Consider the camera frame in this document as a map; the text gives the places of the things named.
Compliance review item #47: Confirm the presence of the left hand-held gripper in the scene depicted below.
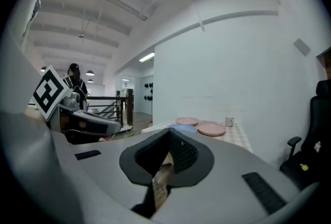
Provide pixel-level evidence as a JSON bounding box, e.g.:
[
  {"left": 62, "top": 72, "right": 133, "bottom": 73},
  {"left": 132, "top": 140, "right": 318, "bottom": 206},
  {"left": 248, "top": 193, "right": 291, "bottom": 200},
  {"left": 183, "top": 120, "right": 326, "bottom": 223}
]
[{"left": 32, "top": 64, "right": 122, "bottom": 136}]

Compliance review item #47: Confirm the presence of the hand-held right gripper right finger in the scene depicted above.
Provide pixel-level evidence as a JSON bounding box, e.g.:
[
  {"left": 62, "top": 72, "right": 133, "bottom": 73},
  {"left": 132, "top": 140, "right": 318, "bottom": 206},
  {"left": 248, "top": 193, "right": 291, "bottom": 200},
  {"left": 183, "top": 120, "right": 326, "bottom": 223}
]
[{"left": 151, "top": 128, "right": 319, "bottom": 224}]

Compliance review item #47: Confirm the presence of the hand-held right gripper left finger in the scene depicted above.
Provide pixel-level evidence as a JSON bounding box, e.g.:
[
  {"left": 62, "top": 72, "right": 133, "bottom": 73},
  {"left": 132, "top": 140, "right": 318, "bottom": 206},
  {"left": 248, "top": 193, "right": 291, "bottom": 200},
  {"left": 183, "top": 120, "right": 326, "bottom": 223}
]
[{"left": 51, "top": 128, "right": 171, "bottom": 224}]

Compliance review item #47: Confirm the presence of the pink plate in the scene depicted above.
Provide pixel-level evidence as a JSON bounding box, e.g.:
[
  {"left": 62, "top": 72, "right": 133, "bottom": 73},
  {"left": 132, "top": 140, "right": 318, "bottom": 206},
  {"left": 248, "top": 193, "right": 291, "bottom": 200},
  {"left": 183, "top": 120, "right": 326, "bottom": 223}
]
[
  {"left": 197, "top": 121, "right": 227, "bottom": 137},
  {"left": 175, "top": 117, "right": 199, "bottom": 127}
]

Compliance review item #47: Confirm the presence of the blue plate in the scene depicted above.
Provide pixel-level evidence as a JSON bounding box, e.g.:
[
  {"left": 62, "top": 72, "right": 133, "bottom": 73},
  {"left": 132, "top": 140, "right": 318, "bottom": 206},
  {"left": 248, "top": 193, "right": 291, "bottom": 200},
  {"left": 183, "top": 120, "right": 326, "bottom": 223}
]
[{"left": 168, "top": 124, "right": 198, "bottom": 133}]

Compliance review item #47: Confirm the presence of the dark stair railing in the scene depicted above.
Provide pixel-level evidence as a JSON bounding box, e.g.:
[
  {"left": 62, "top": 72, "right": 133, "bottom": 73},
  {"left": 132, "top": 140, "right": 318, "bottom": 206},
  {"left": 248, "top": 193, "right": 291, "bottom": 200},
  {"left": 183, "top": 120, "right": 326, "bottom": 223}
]
[{"left": 85, "top": 88, "right": 134, "bottom": 131}]

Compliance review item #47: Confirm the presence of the fluorescent tube light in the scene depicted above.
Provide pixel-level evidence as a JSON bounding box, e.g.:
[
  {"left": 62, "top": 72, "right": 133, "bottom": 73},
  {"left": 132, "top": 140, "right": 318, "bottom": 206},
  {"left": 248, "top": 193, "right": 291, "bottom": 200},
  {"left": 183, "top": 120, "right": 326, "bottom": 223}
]
[{"left": 139, "top": 52, "right": 155, "bottom": 63}]

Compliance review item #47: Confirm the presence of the black office chair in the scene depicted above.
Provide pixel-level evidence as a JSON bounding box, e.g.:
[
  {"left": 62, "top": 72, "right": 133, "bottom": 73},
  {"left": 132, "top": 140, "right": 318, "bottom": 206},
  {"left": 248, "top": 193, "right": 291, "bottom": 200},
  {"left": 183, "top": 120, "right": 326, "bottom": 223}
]
[{"left": 279, "top": 79, "right": 331, "bottom": 190}]

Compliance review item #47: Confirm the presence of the group of black wall caps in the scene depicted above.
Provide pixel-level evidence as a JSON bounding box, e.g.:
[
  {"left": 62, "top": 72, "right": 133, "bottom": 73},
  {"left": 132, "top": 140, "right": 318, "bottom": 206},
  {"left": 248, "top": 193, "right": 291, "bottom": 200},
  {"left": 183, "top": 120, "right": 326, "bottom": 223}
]
[{"left": 143, "top": 82, "right": 154, "bottom": 101}]

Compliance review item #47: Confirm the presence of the gray wall panel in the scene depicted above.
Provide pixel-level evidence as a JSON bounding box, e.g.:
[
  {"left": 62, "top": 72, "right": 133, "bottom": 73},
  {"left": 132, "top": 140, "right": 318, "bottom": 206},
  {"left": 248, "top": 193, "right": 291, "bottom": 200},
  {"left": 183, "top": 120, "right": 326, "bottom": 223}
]
[{"left": 293, "top": 38, "right": 311, "bottom": 57}]

